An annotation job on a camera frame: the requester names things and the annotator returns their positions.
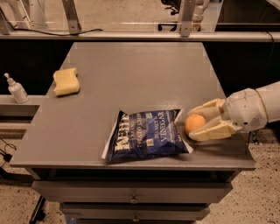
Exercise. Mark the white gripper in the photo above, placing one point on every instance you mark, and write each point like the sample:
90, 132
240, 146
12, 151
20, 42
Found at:
244, 110

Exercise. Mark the orange fruit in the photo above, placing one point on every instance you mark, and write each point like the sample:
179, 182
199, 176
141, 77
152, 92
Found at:
193, 122

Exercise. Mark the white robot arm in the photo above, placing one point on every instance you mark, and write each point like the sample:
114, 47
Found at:
270, 96

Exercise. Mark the blue chip bag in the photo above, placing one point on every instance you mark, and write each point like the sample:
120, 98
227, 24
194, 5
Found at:
145, 135

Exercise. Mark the top drawer knob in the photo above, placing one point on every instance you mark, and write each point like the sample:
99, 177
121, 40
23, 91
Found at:
133, 200

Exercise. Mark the drawer knob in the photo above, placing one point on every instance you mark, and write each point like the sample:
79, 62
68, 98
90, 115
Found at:
133, 200
135, 219

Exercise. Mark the lower drawer knob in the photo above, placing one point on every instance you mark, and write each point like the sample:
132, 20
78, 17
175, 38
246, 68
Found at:
135, 219

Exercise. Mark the yellow sponge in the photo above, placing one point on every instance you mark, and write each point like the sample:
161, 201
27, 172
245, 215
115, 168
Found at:
66, 82

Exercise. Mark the grey drawer cabinet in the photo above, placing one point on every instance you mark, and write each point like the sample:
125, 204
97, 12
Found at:
130, 93

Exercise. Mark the white pump bottle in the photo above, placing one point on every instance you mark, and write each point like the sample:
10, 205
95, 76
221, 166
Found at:
16, 90

